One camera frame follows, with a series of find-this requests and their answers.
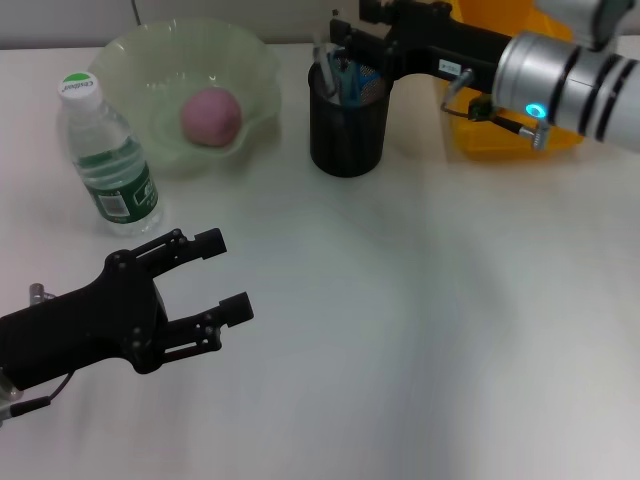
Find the yellow plastic bin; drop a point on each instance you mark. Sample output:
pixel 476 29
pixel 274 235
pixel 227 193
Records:
pixel 500 145

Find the blue teal scissors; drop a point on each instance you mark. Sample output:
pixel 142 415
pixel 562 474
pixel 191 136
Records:
pixel 365 75

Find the black mesh pen holder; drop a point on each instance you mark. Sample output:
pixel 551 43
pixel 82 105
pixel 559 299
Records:
pixel 345 145

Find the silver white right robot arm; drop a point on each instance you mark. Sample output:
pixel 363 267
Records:
pixel 575 85

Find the clear green-label water bottle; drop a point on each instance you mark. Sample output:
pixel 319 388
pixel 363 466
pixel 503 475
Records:
pixel 120 195

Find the grey white pen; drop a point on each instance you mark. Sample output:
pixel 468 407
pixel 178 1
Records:
pixel 327 70

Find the green glass fruit bowl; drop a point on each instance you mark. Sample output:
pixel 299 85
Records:
pixel 200 60

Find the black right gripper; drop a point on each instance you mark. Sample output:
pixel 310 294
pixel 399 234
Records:
pixel 435 45

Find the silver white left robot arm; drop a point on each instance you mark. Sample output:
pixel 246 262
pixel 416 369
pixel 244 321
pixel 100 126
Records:
pixel 6 387

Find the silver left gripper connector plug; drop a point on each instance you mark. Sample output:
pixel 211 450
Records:
pixel 40 294

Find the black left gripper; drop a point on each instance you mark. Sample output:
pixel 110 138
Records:
pixel 85 330

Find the pink peach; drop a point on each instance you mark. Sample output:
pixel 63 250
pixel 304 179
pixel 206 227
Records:
pixel 210 117

